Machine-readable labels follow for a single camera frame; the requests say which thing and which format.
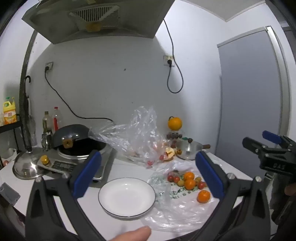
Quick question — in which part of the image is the clear box of dark fruits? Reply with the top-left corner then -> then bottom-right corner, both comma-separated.
166,131 -> 184,141

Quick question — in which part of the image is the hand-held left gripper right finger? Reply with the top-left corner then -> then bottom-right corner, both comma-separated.
195,151 -> 271,241

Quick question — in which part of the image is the black umbrella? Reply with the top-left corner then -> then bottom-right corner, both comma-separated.
20,75 -> 33,152

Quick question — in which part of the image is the black cooker cable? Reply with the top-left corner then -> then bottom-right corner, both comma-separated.
44,69 -> 114,123

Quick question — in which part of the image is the dark vertical pipe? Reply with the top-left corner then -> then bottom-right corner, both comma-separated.
18,30 -> 38,121

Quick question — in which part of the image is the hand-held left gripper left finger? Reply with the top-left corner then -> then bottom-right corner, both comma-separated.
25,149 -> 102,241

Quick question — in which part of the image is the glass oil bottle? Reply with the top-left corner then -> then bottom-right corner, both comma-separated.
43,111 -> 53,135

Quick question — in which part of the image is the orange peel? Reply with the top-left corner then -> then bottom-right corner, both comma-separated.
165,147 -> 176,161

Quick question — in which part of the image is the black range hood cable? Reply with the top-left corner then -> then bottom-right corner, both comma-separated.
162,19 -> 184,94

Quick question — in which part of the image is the large orange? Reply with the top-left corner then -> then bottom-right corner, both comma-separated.
168,116 -> 183,131

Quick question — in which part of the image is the yellow detergent bottle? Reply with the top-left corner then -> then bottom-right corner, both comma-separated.
3,97 -> 18,126

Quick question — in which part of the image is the small steel jar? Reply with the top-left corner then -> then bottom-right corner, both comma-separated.
41,132 -> 53,151

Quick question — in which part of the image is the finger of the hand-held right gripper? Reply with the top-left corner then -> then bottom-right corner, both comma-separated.
242,137 -> 270,156
262,130 -> 295,146

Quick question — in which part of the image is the silver induction cooker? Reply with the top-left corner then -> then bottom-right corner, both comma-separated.
36,139 -> 116,180

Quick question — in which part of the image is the steel pot with lid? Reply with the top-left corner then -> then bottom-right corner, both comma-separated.
175,138 -> 211,161

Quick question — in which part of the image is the white container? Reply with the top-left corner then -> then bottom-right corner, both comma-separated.
0,148 -> 17,168

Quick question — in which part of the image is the white round plate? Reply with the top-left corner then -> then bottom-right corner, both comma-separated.
98,178 -> 157,217

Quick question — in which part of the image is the range hood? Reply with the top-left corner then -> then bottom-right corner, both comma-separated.
21,0 -> 175,45

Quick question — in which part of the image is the black shelf rack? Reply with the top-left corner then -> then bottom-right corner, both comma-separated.
0,121 -> 24,163

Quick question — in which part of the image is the steel dome lid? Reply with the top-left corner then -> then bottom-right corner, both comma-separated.
12,150 -> 45,180

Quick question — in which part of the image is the red cap bottle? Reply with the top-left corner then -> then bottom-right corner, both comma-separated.
53,107 -> 64,133

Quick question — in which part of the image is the dark wok with wooden handle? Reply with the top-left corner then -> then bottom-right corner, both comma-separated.
52,124 -> 90,149

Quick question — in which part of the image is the clear crumpled plastic bag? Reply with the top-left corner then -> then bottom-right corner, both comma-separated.
90,106 -> 167,168

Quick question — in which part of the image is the grey metal plate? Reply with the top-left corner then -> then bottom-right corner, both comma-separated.
0,183 -> 20,206

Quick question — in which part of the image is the person's left hand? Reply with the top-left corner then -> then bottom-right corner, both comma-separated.
107,226 -> 152,241

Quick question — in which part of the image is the clear plastic bag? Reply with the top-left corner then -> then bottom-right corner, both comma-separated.
141,160 -> 223,232
90,106 -> 167,168

